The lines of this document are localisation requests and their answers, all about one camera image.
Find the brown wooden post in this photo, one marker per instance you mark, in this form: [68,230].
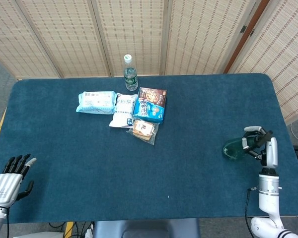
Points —
[237,49]

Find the blue table cloth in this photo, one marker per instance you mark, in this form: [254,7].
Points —
[114,168]

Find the woven bamboo folding screen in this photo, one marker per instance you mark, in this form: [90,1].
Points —
[64,37]

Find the black screen hinge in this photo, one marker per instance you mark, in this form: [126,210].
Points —
[252,32]
[243,29]

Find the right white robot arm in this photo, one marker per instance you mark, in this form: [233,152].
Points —
[268,198]

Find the green spray bottle black trigger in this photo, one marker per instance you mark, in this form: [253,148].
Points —
[232,150]

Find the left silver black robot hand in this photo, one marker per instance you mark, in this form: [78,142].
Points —
[5,189]

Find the clear water bottle green label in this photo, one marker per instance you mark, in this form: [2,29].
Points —
[130,79]

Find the white power strip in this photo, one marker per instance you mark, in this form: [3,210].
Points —
[89,233]

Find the white box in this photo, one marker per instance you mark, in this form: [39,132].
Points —
[44,235]

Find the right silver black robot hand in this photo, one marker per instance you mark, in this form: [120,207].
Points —
[272,153]

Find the white snack bag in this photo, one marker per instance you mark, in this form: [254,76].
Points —
[123,111]

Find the blue cookie box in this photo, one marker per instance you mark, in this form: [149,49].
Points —
[149,109]

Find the light blue wet wipes pack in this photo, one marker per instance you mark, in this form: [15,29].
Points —
[96,102]

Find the bagged bread slices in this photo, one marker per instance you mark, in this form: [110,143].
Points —
[142,130]

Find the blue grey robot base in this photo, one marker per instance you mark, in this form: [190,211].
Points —
[146,228]

